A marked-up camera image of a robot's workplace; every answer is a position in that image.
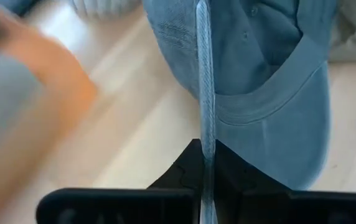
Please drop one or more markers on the white triangle-patterned plant pot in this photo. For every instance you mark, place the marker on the white triangle-patterned plant pot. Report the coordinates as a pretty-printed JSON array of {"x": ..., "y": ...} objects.
[{"x": 106, "y": 7}]

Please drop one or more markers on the translucent orange bin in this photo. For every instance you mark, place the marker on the translucent orange bin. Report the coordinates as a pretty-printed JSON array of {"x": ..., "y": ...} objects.
[{"x": 56, "y": 81}]

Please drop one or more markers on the grey-blue baseball cap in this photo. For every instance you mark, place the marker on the grey-blue baseball cap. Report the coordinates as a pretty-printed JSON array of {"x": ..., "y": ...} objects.
[{"x": 274, "y": 124}]

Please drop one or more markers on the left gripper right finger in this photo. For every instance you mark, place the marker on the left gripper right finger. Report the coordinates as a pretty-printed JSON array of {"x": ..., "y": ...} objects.
[{"x": 290, "y": 208}]

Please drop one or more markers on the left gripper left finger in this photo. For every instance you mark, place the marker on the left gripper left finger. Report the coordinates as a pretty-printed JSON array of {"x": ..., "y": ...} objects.
[{"x": 119, "y": 205}]

